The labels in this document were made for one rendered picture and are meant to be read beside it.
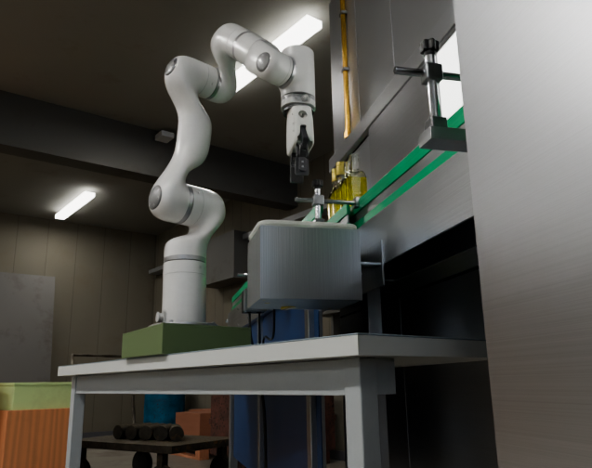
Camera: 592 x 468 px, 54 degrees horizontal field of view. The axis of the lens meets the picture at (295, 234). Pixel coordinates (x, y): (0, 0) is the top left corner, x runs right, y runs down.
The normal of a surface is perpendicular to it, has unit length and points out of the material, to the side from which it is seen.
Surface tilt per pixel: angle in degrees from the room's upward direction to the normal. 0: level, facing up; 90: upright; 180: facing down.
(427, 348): 90
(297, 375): 90
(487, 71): 90
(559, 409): 90
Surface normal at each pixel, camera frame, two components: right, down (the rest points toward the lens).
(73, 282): 0.61, -0.21
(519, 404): -0.97, -0.04
